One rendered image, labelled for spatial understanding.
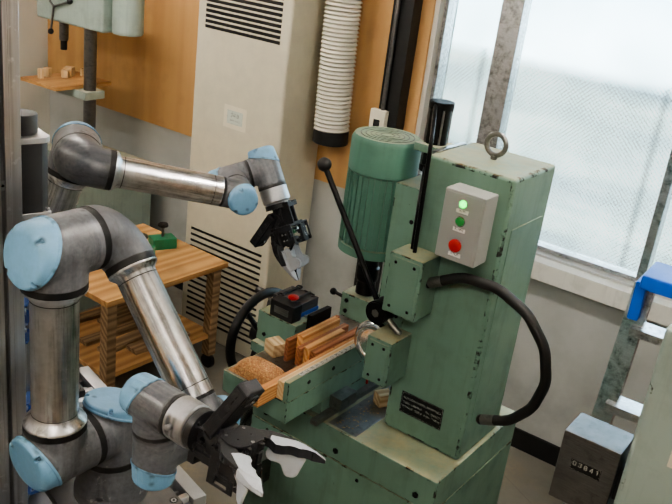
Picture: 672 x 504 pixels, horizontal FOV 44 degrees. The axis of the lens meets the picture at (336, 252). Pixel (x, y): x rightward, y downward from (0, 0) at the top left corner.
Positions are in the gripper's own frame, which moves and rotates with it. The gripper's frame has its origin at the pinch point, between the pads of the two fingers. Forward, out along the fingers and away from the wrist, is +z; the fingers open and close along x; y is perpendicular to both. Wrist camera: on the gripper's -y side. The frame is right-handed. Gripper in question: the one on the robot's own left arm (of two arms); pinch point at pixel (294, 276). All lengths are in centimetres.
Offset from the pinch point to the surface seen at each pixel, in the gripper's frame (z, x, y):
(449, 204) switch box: -8, -9, 58
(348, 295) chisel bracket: 8.8, 4.8, 12.1
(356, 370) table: 28.7, 2.7, 8.9
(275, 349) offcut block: 16.3, -12.3, -2.8
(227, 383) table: 19.8, -26.6, -8.2
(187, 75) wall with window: -96, 131, -150
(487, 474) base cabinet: 66, 17, 30
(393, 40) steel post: -70, 124, -26
